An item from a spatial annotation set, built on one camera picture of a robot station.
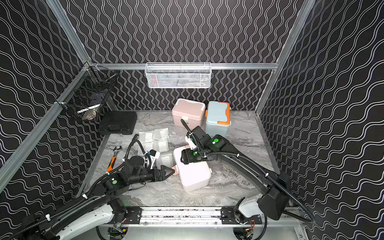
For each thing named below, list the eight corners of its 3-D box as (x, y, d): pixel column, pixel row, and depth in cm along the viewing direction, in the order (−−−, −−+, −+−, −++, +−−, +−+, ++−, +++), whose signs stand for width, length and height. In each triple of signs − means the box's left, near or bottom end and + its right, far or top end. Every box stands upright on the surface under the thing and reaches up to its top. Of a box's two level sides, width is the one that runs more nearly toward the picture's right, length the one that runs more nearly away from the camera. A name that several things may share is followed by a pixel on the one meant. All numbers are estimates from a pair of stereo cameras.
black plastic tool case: (100, 135, 108) (95, 129, 103) (109, 116, 119) (105, 110, 114) (132, 135, 108) (129, 130, 103) (138, 116, 120) (135, 111, 114)
